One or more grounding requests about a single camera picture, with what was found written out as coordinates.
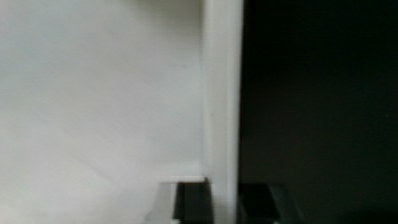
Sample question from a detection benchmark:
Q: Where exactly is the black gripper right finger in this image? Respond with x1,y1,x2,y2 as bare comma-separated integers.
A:
238,183,290,224

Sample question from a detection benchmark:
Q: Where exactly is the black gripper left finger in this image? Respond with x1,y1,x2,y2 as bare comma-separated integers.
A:
173,180,214,224

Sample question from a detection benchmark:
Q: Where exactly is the white square tabletop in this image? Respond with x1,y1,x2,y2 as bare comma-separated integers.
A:
0,0,244,224

